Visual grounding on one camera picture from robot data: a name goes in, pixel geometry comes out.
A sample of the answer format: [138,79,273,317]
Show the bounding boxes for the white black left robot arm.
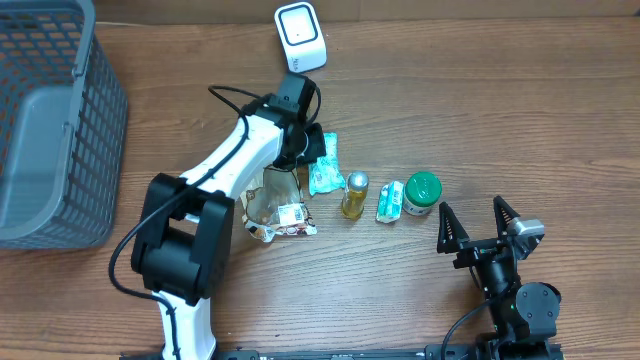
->
[128,73,326,359]

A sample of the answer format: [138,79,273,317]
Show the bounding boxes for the teal white tissue packet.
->
[376,181,404,224]

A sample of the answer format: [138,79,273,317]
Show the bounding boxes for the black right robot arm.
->
[433,196,564,360]

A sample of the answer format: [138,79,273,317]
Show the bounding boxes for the white barcode scanner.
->
[274,1,327,73]

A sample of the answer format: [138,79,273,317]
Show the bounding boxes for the green lid white jar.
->
[403,171,442,216]

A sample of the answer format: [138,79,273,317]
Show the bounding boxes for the yellow liquid bottle silver cap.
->
[341,171,369,220]

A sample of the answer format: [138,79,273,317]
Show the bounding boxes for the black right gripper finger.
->
[493,196,520,237]
[436,202,469,254]

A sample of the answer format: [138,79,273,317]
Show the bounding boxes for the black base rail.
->
[119,344,565,360]

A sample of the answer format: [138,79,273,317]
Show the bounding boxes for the grey plastic mesh basket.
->
[1,0,128,249]

